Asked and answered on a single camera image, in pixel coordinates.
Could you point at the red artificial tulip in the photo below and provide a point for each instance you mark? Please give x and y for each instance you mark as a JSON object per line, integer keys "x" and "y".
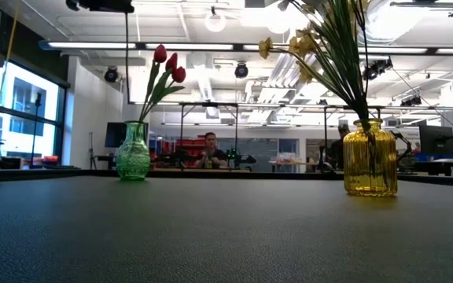
{"x": 160, "y": 53}
{"x": 171, "y": 62}
{"x": 178, "y": 74}

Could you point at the yellow flower bunch grassy leaves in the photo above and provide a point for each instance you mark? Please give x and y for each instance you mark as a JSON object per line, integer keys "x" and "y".
{"x": 340, "y": 59}

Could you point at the yellow ribbed glass vase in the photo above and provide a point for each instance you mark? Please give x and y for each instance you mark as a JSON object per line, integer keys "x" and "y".
{"x": 370, "y": 161}

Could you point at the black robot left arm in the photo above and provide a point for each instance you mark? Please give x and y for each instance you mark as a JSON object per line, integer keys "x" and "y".
{"x": 104, "y": 4}

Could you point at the green glass vase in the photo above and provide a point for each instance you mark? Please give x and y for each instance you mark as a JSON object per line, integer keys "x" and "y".
{"x": 133, "y": 157}

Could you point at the person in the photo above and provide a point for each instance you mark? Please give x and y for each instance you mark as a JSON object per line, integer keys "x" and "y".
{"x": 211, "y": 151}
{"x": 338, "y": 147}

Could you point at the red storage bins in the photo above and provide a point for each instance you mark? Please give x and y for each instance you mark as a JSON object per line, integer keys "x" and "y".
{"x": 187, "y": 143}

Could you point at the wooden background table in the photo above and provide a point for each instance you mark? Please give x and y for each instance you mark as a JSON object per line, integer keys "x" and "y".
{"x": 293, "y": 163}

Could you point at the long bar with light strips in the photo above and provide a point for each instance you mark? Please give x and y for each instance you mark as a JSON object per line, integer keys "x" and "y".
{"x": 189, "y": 46}

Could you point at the round white ceiling lamp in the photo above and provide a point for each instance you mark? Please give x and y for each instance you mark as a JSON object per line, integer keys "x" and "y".
{"x": 215, "y": 21}

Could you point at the small tripod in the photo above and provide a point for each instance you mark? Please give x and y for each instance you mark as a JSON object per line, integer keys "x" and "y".
{"x": 91, "y": 151}

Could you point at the black track spotlights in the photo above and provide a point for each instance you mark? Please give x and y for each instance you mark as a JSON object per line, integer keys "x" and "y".
{"x": 411, "y": 101}
{"x": 376, "y": 68}

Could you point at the orange box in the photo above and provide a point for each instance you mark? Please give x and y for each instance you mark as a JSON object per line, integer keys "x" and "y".
{"x": 49, "y": 159}

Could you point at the black pole stand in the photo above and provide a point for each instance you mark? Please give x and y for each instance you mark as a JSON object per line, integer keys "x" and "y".
{"x": 37, "y": 100}

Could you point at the large window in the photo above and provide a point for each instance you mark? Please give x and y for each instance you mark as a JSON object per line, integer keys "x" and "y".
{"x": 26, "y": 118}

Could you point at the black desk monitor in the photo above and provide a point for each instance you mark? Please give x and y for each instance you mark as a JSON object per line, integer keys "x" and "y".
{"x": 435, "y": 139}

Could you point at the black dome ceiling camera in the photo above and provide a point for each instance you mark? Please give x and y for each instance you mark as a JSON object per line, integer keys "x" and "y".
{"x": 241, "y": 70}
{"x": 111, "y": 74}

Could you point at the black wall monitor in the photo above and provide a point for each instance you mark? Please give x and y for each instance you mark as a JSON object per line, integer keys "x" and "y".
{"x": 114, "y": 134}

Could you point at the black overhead rail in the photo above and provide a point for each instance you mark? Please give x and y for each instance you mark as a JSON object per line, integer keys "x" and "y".
{"x": 423, "y": 4}

